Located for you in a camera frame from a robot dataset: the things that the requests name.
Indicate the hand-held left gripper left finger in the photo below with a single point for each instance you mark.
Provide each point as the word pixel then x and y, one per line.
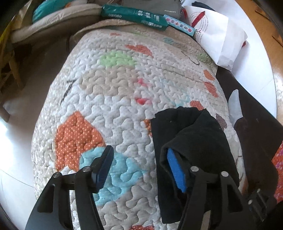
pixel 104 168

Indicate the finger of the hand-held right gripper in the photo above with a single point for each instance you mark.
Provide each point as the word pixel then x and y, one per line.
pixel 260 205

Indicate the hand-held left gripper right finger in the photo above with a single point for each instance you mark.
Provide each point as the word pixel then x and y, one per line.
pixel 175 170

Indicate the black pants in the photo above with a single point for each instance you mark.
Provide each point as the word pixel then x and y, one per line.
pixel 192 132

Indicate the red patterned cloth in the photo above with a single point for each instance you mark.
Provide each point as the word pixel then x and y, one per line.
pixel 278 165

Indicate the quilted heart-print blanket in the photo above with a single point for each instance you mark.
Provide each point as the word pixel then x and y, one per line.
pixel 115 99

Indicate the person's brown trouser leg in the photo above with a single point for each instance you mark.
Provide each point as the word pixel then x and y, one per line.
pixel 243 132

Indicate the person's foot in grey sock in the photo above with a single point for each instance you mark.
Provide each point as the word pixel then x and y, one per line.
pixel 235 106

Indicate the white paper bag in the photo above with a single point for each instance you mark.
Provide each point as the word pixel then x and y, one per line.
pixel 221 37

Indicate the teal box with red dots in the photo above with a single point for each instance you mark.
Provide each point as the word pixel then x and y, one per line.
pixel 179 24

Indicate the beige lounge chair cushion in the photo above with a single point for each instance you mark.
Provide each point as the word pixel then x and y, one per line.
pixel 55 24

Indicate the long green box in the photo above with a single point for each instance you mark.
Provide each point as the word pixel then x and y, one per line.
pixel 132 15

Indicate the grey laptop bag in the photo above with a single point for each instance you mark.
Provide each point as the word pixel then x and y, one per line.
pixel 159 6

